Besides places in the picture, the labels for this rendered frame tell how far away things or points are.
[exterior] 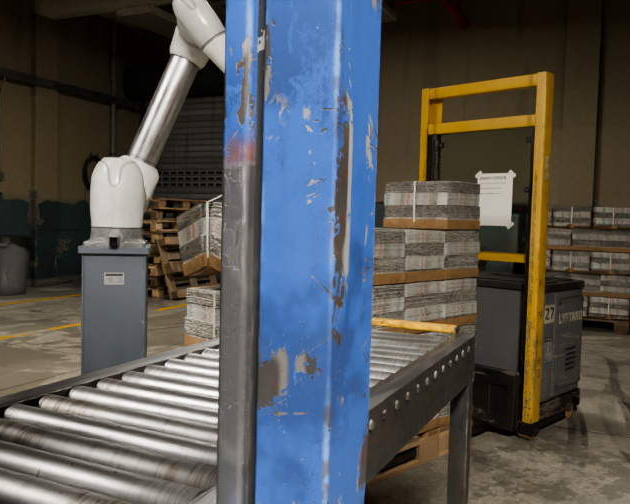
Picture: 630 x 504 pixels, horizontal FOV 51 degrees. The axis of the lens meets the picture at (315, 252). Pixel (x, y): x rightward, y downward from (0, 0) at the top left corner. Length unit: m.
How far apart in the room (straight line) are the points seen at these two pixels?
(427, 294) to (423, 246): 0.22
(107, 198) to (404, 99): 7.78
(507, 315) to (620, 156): 5.51
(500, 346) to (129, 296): 2.28
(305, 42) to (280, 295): 0.15
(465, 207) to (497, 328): 0.84
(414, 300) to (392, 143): 6.74
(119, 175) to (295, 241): 1.70
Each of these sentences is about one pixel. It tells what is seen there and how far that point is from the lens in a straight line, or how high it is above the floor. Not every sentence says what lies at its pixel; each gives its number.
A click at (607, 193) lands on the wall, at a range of 8.99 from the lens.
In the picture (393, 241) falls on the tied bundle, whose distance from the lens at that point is 2.78.
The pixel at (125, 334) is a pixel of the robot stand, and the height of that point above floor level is 0.74.
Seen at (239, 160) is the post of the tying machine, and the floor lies 1.14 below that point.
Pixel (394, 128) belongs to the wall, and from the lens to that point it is 9.57.
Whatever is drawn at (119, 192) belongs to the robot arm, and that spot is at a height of 1.16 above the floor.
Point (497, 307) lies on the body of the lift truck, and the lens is 3.75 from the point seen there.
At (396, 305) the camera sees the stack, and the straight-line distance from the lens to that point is 2.83.
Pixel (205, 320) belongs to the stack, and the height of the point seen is 0.72.
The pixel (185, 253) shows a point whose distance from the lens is 2.44.
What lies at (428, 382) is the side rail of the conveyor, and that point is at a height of 0.77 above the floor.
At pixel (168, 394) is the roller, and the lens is 1.18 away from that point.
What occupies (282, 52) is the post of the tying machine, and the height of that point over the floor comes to 1.20.
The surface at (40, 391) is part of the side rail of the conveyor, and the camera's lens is 1.22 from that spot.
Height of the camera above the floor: 1.10
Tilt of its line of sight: 3 degrees down
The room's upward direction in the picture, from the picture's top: 2 degrees clockwise
